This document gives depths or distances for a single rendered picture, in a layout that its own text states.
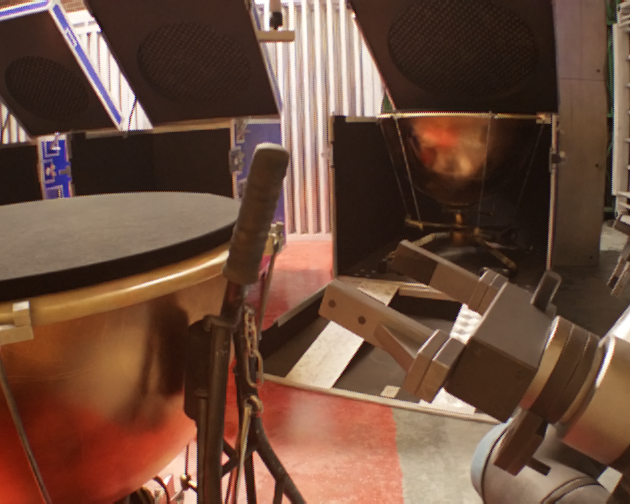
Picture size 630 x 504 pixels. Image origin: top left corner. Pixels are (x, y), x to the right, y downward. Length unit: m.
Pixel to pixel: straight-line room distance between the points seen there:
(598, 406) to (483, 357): 0.09
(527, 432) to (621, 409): 0.07
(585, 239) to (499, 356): 3.34
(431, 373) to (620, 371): 0.14
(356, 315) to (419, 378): 0.07
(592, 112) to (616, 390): 3.28
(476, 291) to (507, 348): 0.13
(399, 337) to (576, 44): 3.33
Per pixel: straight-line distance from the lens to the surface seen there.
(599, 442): 0.40
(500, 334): 0.37
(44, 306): 0.47
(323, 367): 1.99
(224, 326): 0.51
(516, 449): 0.42
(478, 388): 0.36
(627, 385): 0.39
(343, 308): 0.37
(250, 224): 0.47
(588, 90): 3.60
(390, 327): 0.35
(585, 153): 3.60
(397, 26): 2.99
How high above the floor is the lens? 0.91
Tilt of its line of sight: 14 degrees down
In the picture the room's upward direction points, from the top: 2 degrees counter-clockwise
